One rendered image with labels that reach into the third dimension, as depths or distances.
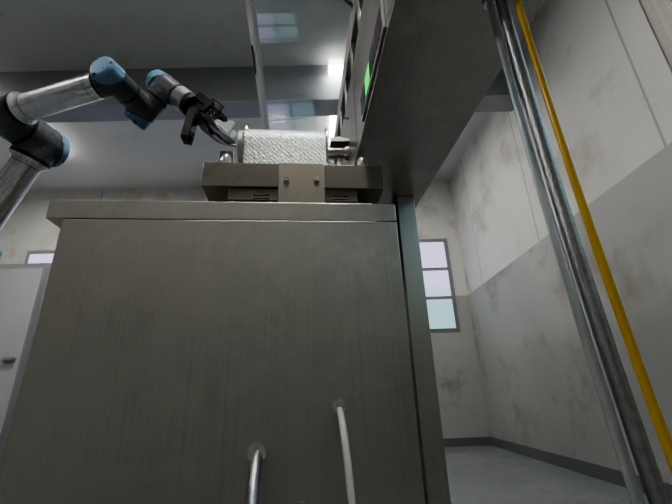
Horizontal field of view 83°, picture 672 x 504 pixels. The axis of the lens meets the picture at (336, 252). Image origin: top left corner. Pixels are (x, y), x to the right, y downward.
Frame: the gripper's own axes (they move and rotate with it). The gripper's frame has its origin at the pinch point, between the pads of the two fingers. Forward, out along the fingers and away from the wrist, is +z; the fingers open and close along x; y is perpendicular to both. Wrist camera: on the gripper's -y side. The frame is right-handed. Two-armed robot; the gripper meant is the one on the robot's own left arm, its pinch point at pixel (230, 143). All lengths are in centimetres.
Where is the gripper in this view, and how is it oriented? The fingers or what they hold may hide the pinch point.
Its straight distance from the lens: 124.9
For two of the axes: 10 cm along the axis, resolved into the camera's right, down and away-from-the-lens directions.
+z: 7.9, 6.0, -1.5
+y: 6.1, -7.2, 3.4
